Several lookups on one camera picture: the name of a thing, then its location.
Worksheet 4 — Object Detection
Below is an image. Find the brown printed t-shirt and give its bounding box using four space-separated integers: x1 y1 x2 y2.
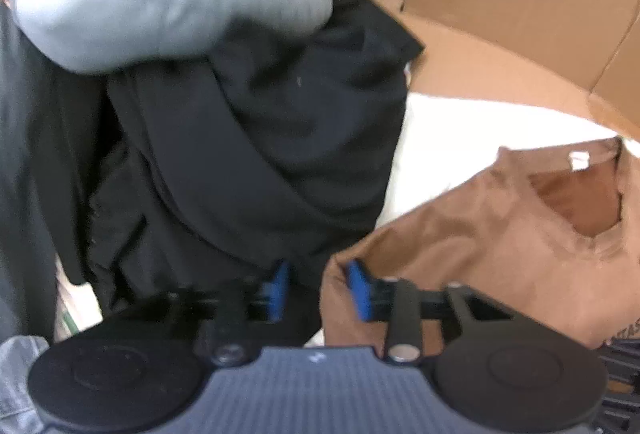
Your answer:
320 138 639 348

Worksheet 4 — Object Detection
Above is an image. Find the black garment pile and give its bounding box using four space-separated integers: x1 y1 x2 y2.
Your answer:
40 0 423 313

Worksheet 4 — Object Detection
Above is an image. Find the cream bear print bedsheet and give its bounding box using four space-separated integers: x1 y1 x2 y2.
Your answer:
375 94 631 230

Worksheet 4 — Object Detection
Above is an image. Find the dark grey pillow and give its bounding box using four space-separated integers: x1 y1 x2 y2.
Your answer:
1 4 58 341

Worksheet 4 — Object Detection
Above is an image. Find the grey blue denim garment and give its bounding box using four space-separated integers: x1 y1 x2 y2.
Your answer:
0 336 49 434

